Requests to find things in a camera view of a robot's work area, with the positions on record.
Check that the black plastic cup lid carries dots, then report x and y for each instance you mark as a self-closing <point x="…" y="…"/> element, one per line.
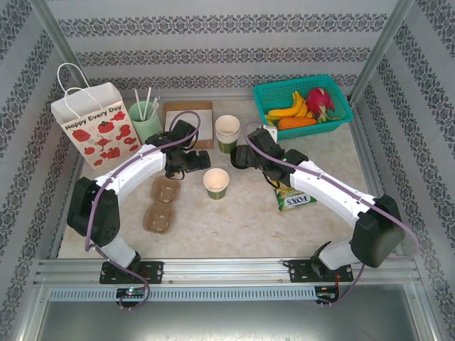
<point x="237" y="156"/>

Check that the white paper napkin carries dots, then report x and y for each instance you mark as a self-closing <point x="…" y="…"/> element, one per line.
<point x="207" y="126"/>

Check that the green paper coffee cup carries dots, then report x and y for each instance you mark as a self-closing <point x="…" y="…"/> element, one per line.
<point x="215" y="193"/>

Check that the green yellow candy bag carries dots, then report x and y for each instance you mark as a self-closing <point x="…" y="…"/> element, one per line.
<point x="295" y="202"/>

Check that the brown pulp cup carrier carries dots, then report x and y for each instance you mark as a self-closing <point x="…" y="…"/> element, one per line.
<point x="153" y="220"/>

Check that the white red paper gift bag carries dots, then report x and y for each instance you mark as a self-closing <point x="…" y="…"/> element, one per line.
<point x="103" y="135"/>

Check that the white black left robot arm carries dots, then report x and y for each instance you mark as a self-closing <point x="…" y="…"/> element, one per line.
<point x="124" y="170"/>

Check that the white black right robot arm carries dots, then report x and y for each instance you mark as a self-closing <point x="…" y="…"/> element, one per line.
<point x="320" y="184"/>

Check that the stack of green paper cups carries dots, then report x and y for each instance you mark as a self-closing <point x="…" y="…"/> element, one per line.
<point x="227" y="126"/>

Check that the green straw holder cup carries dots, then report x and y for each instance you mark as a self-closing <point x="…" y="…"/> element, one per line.
<point x="147" y="128"/>

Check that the orange toy carrot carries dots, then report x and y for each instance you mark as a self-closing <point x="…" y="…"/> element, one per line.
<point x="295" y="123"/>

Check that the yellow toy banana bunch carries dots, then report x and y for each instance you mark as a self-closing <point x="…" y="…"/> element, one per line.
<point x="288" y="112"/>

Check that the brown cardboard napkin box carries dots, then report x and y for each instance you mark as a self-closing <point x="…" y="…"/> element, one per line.
<point x="188" y="105"/>

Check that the paper wrapped straw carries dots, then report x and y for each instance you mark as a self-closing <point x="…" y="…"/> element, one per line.
<point x="155" y="106"/>

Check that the white straw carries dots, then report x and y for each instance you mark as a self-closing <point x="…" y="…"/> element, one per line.
<point x="138" y="103"/>
<point x="147" y="101"/>

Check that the teal plastic basket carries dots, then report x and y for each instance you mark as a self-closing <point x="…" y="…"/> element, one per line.
<point x="277" y="92"/>

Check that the red toy dragon fruit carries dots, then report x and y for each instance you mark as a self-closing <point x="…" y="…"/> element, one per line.
<point x="320" y="101"/>

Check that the right controller board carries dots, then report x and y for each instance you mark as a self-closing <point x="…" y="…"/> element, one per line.
<point x="327" y="294"/>

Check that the controller board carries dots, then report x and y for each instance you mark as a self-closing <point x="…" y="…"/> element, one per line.
<point x="327" y="294"/>
<point x="129" y="292"/>

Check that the left controller board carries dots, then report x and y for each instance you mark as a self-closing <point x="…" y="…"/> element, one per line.
<point x="129" y="292"/>

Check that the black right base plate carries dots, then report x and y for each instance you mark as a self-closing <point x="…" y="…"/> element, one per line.
<point x="298" y="271"/>

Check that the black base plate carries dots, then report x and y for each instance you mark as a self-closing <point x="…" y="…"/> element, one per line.
<point x="156" y="271"/>
<point x="298" y="271"/>

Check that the aluminium mounting rail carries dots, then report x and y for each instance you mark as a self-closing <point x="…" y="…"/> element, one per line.
<point x="220" y="270"/>

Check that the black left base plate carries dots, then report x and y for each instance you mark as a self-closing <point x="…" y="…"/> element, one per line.
<point x="156" y="271"/>

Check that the aluminium frame post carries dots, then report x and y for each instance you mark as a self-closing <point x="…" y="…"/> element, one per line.
<point x="64" y="46"/>
<point x="384" y="46"/>

